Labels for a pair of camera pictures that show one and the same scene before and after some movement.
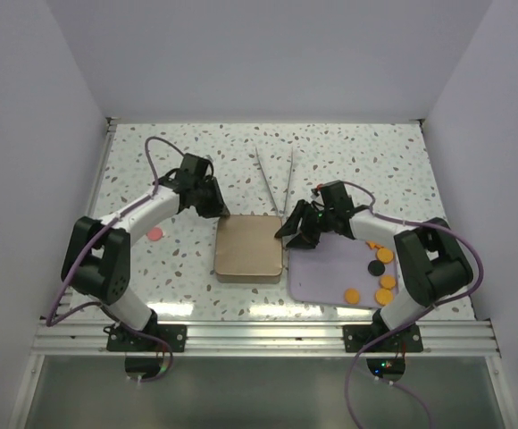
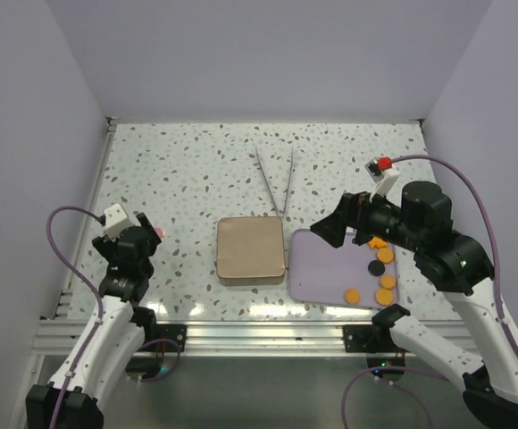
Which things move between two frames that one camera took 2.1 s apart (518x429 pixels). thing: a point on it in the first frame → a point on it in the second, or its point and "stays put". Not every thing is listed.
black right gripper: x=291 y=225 → x=333 y=228
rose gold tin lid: x=246 y=249 stays put
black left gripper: x=217 y=208 → x=107 y=248
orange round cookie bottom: x=352 y=295 stays put
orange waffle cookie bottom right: x=383 y=297 stays put
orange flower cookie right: x=388 y=281 stays put
